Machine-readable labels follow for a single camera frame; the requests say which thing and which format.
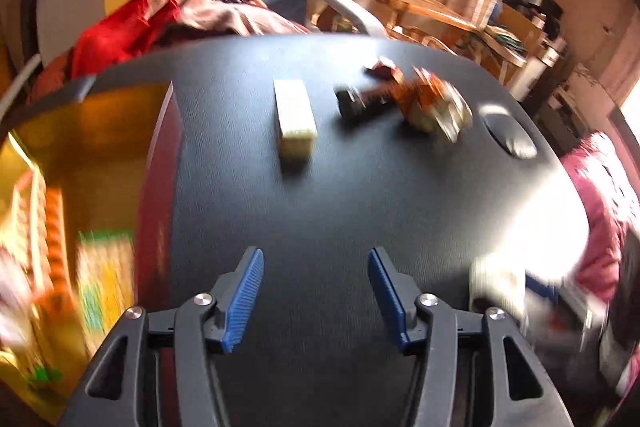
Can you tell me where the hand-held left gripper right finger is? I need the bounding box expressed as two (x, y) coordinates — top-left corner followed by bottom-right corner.
(367, 247), (576, 427)

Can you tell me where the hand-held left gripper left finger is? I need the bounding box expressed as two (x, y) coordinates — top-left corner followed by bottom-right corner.
(57, 248), (265, 427)

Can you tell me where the orange wrapper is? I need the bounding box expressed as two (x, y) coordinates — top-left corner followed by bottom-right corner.
(397, 67), (474, 144)

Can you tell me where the cream rectangular box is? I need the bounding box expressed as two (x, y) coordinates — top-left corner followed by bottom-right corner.
(273, 78), (319, 158)

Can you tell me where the dark brown bottle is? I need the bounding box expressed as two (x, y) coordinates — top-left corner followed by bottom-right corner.
(334, 84), (403, 122)

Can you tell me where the red cardboard box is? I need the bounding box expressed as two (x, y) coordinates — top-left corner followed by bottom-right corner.
(0, 81), (183, 427)

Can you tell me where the small red-brown wrapper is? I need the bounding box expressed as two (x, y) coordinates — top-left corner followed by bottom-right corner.
(363, 56), (401, 82)

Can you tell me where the pink garment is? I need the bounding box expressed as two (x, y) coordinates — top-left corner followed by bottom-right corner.
(559, 131), (640, 400)

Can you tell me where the yellow-green packet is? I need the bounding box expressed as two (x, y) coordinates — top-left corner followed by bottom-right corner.
(76, 229), (137, 343)

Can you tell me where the orange packet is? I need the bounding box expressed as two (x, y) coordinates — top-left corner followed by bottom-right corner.
(31, 187), (96, 358)

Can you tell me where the brown patterned cloth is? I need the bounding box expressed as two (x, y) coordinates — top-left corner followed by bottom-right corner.
(162, 0), (312, 44)

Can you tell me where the red cloth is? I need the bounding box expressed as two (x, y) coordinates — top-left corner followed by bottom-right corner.
(69, 0), (182, 81)

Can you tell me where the white chair armrest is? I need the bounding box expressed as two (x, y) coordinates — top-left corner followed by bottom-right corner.
(307, 0), (387, 38)

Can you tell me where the grey oval cable grommet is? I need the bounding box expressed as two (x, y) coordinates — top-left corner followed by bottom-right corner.
(479, 106), (539, 160)

